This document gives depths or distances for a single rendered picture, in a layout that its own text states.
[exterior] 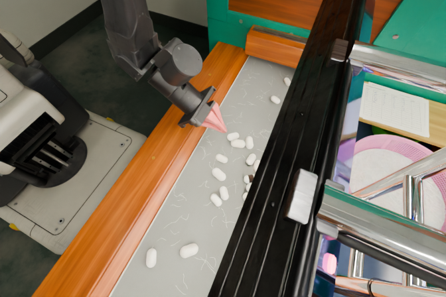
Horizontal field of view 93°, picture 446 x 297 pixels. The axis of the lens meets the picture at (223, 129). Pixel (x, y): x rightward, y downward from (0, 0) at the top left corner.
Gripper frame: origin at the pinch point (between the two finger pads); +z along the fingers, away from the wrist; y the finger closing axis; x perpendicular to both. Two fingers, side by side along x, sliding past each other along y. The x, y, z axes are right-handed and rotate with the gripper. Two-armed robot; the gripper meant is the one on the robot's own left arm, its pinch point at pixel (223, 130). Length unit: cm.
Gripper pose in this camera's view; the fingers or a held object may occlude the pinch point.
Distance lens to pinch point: 50.3
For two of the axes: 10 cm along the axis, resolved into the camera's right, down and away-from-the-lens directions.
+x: -6.0, 1.5, 7.9
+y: 4.2, -7.8, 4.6
